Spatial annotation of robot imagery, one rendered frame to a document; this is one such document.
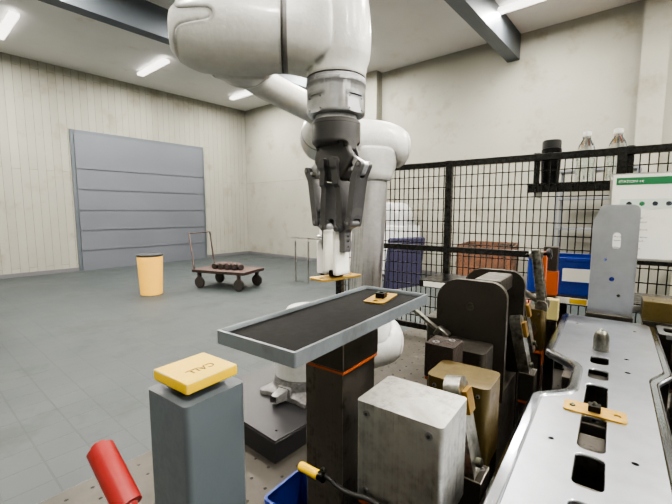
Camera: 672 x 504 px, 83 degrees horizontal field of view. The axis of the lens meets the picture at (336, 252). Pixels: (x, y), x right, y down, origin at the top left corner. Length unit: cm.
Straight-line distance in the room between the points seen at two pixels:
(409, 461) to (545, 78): 748
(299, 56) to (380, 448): 51
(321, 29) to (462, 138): 742
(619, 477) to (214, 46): 75
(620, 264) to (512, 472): 98
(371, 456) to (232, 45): 55
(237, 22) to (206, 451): 52
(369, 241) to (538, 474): 74
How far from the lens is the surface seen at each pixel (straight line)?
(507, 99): 782
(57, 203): 1005
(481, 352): 71
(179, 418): 41
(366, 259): 113
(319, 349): 46
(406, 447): 45
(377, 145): 112
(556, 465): 62
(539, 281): 118
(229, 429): 44
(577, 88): 759
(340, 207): 57
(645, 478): 65
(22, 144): 1003
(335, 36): 60
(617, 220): 144
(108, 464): 38
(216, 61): 62
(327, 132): 57
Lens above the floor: 132
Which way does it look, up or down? 6 degrees down
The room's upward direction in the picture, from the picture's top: straight up
